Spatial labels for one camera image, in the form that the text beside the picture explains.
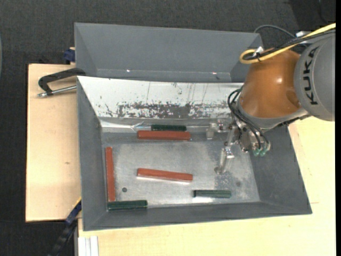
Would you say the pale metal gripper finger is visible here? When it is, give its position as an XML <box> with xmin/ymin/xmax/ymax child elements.
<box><xmin>206</xmin><ymin>119</ymin><xmax>228</xmax><ymax>140</ymax></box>
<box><xmin>214</xmin><ymin>147</ymin><xmax>236</xmax><ymax>174</ymax></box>

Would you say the dark green flat block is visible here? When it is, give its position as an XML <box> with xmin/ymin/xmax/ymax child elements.
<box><xmin>107</xmin><ymin>199</ymin><xmax>149</xmax><ymax>211</ymax></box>
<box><xmin>193</xmin><ymin>189</ymin><xmax>232</xmax><ymax>199</ymax></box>
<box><xmin>151</xmin><ymin>124</ymin><xmax>188</xmax><ymax>132</ymax></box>

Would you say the red-brown flat block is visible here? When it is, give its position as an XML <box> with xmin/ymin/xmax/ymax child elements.
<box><xmin>104</xmin><ymin>146</ymin><xmax>117</xmax><ymax>203</ymax></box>
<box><xmin>136</xmin><ymin>167</ymin><xmax>193</xmax><ymax>183</ymax></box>
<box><xmin>137</xmin><ymin>130</ymin><xmax>192</xmax><ymax>141</ymax></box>

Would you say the grey metal bin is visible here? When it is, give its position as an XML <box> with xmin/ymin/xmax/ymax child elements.
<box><xmin>74</xmin><ymin>22</ymin><xmax>313</xmax><ymax>231</ymax></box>

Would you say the pale brown flat board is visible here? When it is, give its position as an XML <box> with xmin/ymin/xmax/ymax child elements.
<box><xmin>25</xmin><ymin>63</ymin><xmax>82</xmax><ymax>223</ymax></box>

